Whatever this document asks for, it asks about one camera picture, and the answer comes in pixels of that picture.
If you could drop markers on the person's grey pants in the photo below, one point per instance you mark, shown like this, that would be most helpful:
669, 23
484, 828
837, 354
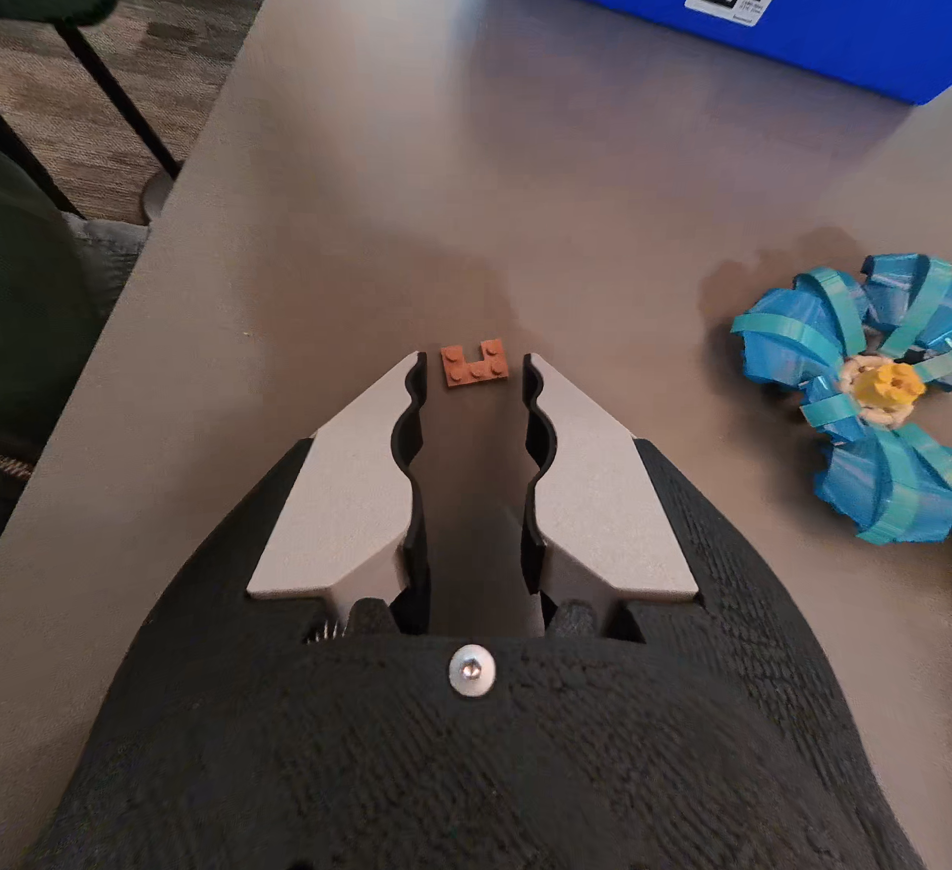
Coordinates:
111, 245

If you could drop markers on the brown lego plate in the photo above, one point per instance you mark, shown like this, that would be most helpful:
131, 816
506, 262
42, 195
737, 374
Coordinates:
465, 373

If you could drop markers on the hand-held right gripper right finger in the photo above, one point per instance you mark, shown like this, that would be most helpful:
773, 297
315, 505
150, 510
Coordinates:
610, 513

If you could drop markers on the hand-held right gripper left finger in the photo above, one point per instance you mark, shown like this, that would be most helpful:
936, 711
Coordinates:
335, 513

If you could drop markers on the black chair frame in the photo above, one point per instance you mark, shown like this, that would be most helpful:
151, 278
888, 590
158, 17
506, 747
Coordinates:
119, 97

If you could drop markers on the blue lego flower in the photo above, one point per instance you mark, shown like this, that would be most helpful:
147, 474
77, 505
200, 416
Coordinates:
840, 468

